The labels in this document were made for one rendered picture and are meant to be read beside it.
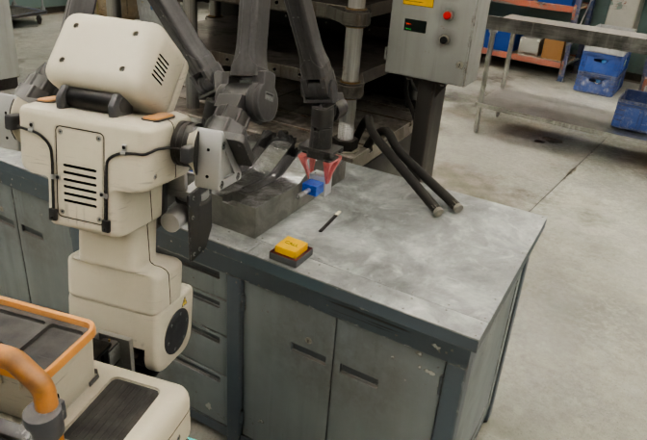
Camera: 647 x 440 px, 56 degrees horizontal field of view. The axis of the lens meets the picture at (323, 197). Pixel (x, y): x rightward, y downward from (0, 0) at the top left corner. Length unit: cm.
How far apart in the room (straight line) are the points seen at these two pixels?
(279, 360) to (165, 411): 69
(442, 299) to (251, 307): 55
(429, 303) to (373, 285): 14
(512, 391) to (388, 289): 115
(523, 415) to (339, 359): 97
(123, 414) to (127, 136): 47
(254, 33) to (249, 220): 55
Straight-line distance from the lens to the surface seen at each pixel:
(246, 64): 122
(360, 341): 157
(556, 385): 260
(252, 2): 125
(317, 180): 159
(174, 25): 159
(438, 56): 217
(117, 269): 130
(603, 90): 708
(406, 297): 143
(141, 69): 113
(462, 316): 141
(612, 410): 260
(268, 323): 171
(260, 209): 159
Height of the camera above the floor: 160
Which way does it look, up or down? 25 degrees down
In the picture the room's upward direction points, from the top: 4 degrees clockwise
